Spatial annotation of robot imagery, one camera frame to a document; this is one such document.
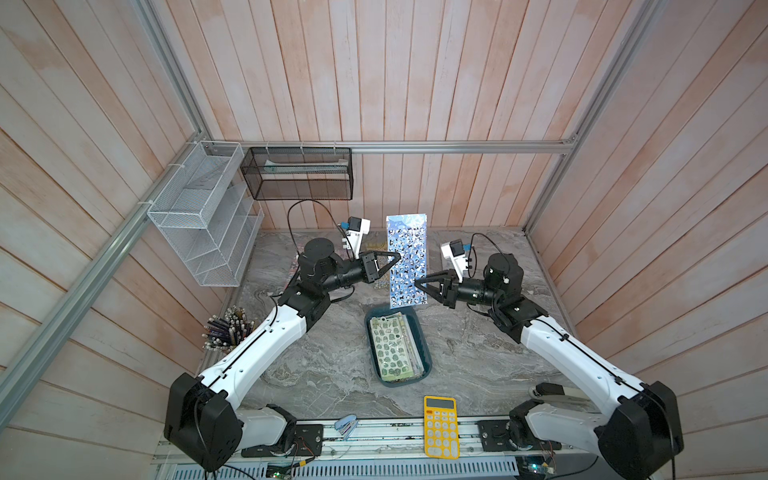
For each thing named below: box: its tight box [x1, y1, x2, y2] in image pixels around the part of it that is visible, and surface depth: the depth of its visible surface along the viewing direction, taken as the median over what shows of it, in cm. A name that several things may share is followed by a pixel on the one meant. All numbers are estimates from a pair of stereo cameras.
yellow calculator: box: [424, 396, 460, 460], surface depth 76 cm
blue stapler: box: [334, 414, 358, 441], surface depth 76 cm
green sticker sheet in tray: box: [370, 312, 424, 381], surface depth 88 cm
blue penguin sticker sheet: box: [386, 213, 429, 309], surface depth 69 cm
